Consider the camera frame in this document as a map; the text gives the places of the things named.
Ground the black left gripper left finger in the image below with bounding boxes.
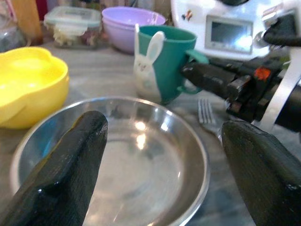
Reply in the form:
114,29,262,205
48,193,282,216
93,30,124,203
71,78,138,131
0,110,109,226

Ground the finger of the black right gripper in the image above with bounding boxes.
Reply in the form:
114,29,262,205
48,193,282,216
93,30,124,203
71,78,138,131
262,13,301,47
180,61,237,96

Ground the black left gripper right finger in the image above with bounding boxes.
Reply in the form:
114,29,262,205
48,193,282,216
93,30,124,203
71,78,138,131
221,120,301,226

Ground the teal mug with rabbit print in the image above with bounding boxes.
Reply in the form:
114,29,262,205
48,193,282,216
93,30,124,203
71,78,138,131
133,23,210,104

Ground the stainless steel fork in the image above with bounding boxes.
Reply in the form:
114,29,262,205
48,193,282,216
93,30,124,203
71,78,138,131
197,98,223,137

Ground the white kitchen appliance with display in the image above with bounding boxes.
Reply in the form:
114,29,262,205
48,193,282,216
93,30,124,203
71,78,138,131
170,0,301,71

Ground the round stainless steel plate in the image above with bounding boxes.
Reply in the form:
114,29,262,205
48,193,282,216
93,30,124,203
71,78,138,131
10,96,210,226

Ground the purple plastic bowl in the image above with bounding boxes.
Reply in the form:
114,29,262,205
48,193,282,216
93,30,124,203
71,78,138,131
102,17,165,55
102,6,167,29

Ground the yellow plastic bowl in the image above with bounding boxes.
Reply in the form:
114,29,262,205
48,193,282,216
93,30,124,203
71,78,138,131
0,46,71,129

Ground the clear lidded food container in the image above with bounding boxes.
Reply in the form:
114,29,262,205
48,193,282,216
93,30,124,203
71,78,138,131
44,6,102,49

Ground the small steel bowl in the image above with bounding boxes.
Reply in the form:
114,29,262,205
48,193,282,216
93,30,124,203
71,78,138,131
0,22,26,53

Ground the orange plastic bottle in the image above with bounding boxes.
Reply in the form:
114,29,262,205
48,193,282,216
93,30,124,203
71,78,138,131
11,0,44,45

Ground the red plastic canister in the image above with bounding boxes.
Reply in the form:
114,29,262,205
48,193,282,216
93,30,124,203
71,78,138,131
35,0,49,21

